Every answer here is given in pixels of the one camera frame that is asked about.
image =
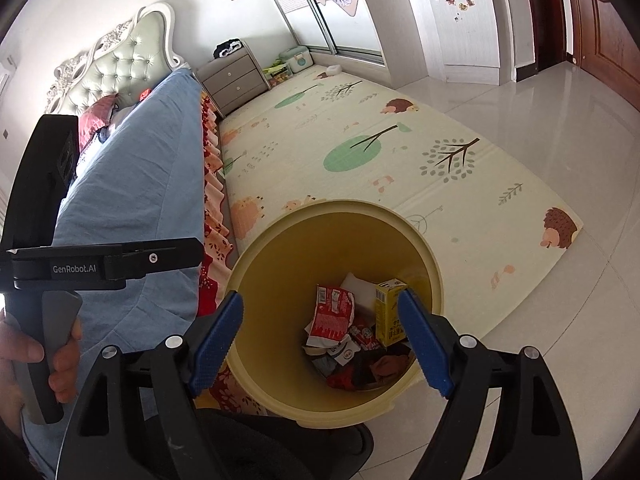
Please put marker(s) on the red scrap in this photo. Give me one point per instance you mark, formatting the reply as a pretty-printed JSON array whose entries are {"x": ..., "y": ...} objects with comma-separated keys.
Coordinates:
[{"x": 341, "y": 379}]

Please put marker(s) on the yellow waste bin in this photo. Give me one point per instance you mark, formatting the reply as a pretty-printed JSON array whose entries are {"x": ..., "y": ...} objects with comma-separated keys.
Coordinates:
[{"x": 280, "y": 270}]

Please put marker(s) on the cream printed play mat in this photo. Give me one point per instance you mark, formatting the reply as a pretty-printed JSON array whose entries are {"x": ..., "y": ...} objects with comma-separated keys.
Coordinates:
[{"x": 310, "y": 160}]

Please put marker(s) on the floral bed skirt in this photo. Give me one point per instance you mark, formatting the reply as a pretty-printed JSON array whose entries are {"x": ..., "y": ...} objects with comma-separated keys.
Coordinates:
[{"x": 215, "y": 245}]

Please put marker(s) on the pale green storage box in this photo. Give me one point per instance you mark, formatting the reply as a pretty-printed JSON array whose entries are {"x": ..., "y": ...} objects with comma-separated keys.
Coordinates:
[{"x": 300, "y": 60}]

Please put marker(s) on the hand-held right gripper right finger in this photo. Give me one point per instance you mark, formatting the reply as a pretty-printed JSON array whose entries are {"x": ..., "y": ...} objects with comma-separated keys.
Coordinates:
[{"x": 425, "y": 345}]

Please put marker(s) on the brown orange scrap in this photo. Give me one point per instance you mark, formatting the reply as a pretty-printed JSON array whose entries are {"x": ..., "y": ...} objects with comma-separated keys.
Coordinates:
[{"x": 392, "y": 366}]

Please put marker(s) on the bed with blue sheet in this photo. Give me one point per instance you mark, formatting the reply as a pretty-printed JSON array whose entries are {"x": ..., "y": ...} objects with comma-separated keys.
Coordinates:
[{"x": 130, "y": 185}]

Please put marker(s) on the small white floor object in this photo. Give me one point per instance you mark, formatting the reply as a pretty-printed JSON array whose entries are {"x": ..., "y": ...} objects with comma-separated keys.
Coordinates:
[{"x": 334, "y": 69}]

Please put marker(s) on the tufted green white headboard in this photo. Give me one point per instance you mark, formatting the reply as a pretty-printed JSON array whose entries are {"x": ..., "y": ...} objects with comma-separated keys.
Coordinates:
[{"x": 120, "y": 65}]

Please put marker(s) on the brown wooden door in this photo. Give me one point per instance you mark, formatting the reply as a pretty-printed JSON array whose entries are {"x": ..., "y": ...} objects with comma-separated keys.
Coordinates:
[{"x": 605, "y": 25}]

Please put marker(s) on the colourful toy pile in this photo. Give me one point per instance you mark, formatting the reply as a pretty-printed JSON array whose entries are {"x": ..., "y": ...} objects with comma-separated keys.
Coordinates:
[{"x": 276, "y": 74}]

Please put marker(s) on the grey nightstand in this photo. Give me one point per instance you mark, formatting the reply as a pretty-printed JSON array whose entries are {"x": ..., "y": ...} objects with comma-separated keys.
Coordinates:
[{"x": 235, "y": 80}]

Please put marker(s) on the person's left forearm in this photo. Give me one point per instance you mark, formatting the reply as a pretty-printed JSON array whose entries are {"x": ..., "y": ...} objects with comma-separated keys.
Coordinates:
[{"x": 11, "y": 442}]

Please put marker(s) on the red white snack bag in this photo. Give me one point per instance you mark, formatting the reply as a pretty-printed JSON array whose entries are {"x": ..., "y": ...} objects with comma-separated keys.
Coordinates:
[{"x": 330, "y": 312}]

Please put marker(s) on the small red wrapper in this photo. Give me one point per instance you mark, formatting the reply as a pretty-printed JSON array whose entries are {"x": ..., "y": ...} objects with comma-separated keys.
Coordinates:
[{"x": 364, "y": 336}]

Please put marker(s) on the person's left hand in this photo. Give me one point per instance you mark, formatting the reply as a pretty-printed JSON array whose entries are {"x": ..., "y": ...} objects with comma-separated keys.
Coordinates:
[{"x": 20, "y": 340}]

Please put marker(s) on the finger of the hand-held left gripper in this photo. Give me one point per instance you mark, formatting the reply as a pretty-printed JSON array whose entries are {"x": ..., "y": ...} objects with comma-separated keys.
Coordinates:
[{"x": 170, "y": 256}]

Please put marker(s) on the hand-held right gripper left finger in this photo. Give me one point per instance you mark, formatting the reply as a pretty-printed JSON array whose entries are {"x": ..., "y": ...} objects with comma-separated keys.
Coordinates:
[{"x": 220, "y": 340}]

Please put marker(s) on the pink pillow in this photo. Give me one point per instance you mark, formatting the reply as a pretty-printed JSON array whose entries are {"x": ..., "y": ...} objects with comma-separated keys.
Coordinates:
[{"x": 97, "y": 120}]

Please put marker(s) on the small white packet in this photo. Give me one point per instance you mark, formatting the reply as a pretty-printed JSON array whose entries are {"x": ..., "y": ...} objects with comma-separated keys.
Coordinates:
[{"x": 345, "y": 354}]

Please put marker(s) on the sliding door wardrobe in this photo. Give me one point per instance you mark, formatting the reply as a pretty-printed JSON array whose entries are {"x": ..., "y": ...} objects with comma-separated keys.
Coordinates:
[{"x": 350, "y": 25}]

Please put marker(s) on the yellow drink carton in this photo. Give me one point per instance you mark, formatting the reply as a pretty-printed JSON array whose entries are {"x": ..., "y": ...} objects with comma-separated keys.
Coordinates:
[{"x": 387, "y": 315}]

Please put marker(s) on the dark clothing with white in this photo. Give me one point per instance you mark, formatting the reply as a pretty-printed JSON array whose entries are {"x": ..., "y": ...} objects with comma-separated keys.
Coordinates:
[{"x": 229, "y": 49}]

